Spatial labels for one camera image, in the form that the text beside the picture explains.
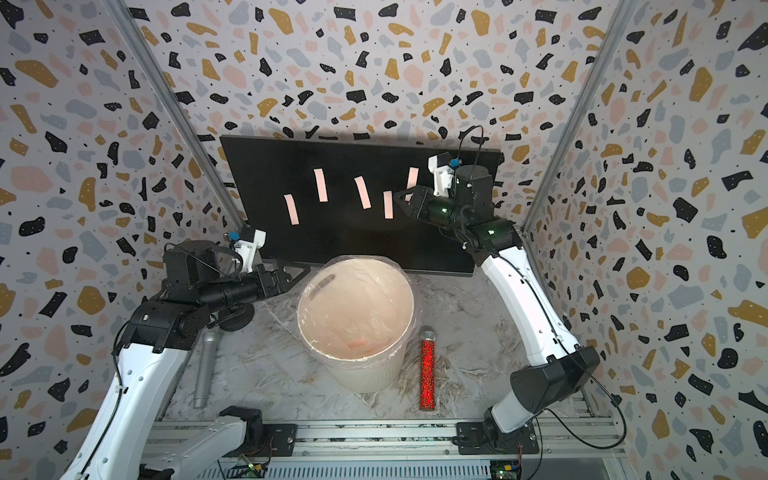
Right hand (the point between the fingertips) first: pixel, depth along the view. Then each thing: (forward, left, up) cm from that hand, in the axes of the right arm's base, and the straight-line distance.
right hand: (398, 198), depth 66 cm
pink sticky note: (-19, +12, -34) cm, 40 cm away
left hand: (-15, +20, -8) cm, 26 cm away
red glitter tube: (-26, -8, -43) cm, 50 cm away
